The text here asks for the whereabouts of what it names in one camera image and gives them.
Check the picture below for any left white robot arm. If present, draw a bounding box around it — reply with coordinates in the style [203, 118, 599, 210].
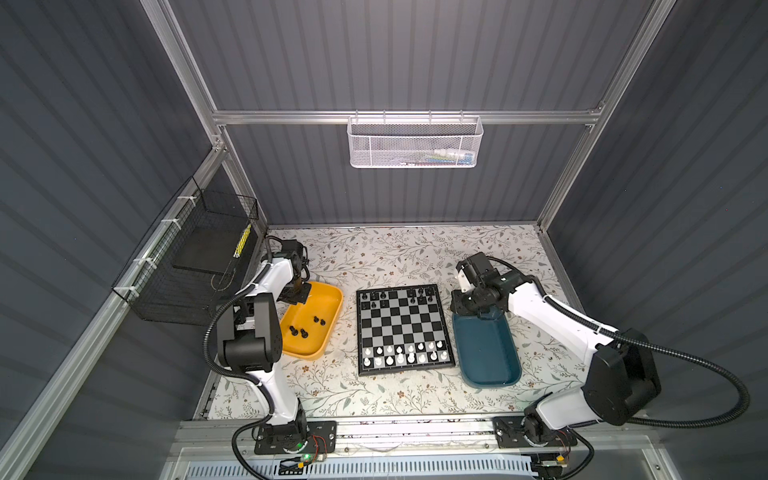
[216, 239, 311, 452]

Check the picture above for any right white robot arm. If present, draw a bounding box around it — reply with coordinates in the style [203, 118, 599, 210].
[451, 252, 661, 447]

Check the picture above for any yellow plastic tray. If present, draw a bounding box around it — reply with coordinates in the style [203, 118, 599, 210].
[280, 282, 344, 361]

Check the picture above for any teal plastic tray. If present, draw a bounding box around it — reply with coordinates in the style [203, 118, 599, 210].
[452, 307, 522, 389]

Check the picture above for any black white chessboard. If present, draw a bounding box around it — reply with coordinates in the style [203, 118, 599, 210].
[356, 284, 456, 376]

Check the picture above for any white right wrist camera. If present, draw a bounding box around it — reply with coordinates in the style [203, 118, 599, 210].
[456, 269, 474, 293]

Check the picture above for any black wire basket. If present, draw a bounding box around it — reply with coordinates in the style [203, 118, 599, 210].
[113, 181, 260, 326]

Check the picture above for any white wire mesh basket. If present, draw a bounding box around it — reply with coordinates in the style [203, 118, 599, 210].
[346, 114, 484, 169]

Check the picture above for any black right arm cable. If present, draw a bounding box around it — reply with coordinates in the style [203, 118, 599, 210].
[485, 255, 751, 430]

